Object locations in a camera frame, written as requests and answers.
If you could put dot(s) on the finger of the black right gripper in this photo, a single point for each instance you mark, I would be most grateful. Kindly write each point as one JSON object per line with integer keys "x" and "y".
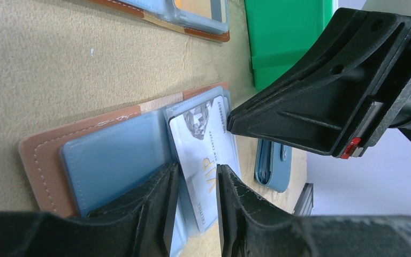
{"x": 314, "y": 105}

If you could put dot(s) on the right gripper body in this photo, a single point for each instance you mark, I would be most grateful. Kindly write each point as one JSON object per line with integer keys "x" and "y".
{"x": 387, "y": 108}

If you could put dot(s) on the aluminium frame rail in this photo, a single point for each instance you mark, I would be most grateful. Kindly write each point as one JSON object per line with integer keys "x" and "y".
{"x": 305, "y": 202}

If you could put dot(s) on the blue leather card holder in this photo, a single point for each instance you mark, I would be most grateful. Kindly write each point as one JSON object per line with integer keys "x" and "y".
{"x": 273, "y": 165}

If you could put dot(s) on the yellow striped card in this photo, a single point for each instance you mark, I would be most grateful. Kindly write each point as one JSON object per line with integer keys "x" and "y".
{"x": 213, "y": 9}

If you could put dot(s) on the brown open card holder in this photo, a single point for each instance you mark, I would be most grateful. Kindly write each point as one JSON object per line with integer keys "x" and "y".
{"x": 164, "y": 13}

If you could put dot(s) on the silver VIP card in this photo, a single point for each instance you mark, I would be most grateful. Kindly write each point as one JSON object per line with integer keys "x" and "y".
{"x": 201, "y": 142}

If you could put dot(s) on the pink leather card holder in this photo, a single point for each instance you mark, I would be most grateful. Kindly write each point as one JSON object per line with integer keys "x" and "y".
{"x": 79, "y": 167}

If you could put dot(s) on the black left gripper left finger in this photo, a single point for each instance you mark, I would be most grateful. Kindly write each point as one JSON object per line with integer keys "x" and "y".
{"x": 138, "y": 223}

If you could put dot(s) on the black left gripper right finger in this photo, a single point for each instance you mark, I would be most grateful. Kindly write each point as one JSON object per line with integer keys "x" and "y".
{"x": 249, "y": 225}

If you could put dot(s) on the small green plastic bin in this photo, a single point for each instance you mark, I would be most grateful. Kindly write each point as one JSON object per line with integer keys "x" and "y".
{"x": 281, "y": 32}

